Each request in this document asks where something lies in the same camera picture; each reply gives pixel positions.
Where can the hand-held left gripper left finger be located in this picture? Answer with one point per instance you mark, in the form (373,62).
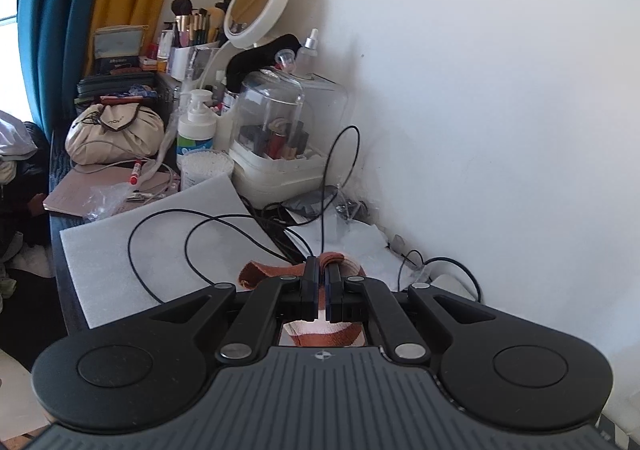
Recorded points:
(312,290)

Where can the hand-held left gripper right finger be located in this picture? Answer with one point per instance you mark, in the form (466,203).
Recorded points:
(336,295)

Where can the orange white striped sweater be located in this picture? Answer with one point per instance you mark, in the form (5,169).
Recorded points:
(257,275)

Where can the pile of dark clothes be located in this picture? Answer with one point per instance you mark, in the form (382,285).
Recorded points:
(20,210)

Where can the black charger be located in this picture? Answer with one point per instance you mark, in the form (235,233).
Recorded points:
(312,202)

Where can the row of lipsticks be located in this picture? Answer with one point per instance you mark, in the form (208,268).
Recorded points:
(275,140)

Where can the round cotton swab box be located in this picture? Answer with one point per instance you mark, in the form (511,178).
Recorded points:
(205,168)

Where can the clear lidded cosmetics organizer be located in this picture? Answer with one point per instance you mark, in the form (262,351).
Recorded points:
(270,100)

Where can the white pump bottle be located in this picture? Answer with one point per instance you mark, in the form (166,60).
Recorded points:
(195,130)

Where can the white foam sheet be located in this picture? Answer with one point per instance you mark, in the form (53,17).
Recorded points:
(110,250)

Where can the red marker pen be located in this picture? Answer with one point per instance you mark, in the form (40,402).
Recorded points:
(134,173)

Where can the crumpled clear plastic wrapper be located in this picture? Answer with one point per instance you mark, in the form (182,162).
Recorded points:
(107,200)

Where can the small clear bottle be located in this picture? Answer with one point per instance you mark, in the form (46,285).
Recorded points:
(287,63)

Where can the clear spray bottle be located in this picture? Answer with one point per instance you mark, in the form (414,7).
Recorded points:
(307,55)

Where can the black hair band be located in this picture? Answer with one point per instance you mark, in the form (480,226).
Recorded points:
(255,58)

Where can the pink notebook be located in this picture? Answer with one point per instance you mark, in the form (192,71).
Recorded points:
(75,187)

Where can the white brush holder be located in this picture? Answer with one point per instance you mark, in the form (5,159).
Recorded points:
(187,60)

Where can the black dressing table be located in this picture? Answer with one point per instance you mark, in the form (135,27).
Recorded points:
(56,165)

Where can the stack of black zip cases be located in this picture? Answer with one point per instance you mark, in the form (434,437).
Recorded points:
(115,83)

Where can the round white vanity mirror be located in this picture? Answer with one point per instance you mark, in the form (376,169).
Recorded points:
(255,5)

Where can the bunch of makeup brushes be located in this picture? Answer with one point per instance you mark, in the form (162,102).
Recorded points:
(195,23)

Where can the grey cosmetic bag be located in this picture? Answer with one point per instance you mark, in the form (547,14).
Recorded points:
(117,45)

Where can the teal curtain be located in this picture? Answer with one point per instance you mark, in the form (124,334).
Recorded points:
(55,30)

